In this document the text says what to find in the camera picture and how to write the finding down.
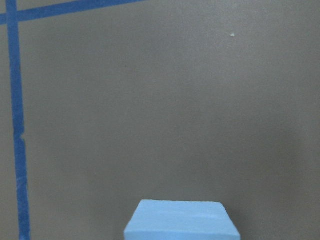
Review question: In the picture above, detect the light blue foam block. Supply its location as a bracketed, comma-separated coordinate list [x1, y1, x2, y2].
[124, 199, 241, 240]

